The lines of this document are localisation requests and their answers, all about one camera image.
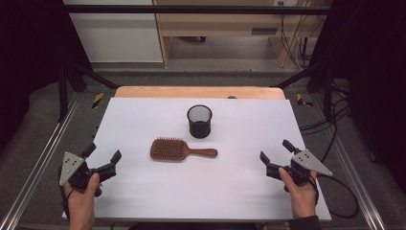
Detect white cabinet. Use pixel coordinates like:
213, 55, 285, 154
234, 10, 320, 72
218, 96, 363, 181
62, 0, 164, 64

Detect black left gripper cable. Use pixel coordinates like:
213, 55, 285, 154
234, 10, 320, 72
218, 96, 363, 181
57, 178, 72, 221

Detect black metal stand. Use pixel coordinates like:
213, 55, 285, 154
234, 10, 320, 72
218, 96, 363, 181
270, 61, 335, 123
56, 60, 120, 123

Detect black curtain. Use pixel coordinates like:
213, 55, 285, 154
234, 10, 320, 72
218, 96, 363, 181
309, 0, 406, 188
0, 0, 94, 152

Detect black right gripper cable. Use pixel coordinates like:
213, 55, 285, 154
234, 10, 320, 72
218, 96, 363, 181
314, 173, 360, 219

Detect hanging cables under desk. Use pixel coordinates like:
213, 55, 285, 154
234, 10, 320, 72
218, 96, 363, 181
278, 1, 321, 72

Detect person's right hand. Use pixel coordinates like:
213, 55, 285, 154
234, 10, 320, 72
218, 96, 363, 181
278, 167, 320, 220

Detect wooden table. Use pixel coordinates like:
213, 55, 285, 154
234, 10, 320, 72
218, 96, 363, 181
114, 85, 286, 101

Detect person's left hand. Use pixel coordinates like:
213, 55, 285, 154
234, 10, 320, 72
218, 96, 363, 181
62, 172, 102, 221

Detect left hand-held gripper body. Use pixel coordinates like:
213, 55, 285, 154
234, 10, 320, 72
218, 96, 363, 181
59, 151, 118, 197

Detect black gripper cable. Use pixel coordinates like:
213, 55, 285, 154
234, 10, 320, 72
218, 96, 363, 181
314, 173, 360, 219
57, 178, 72, 221

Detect black mesh pen cup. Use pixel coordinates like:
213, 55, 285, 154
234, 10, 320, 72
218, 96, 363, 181
186, 104, 214, 139

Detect black floor cables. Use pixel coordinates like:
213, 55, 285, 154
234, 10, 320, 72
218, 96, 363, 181
299, 80, 352, 164

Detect aluminium frame rail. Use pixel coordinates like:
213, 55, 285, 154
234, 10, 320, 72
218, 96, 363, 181
309, 95, 388, 230
0, 92, 81, 230

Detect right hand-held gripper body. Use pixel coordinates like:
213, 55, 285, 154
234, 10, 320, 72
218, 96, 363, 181
266, 149, 333, 188

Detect brown wooden hairbrush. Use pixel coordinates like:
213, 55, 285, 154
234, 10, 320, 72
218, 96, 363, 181
149, 137, 218, 162

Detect light wooden desk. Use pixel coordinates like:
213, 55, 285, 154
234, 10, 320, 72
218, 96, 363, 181
152, 0, 333, 69

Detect black horizontal frame bar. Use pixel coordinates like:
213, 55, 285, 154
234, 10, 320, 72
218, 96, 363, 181
63, 4, 333, 15

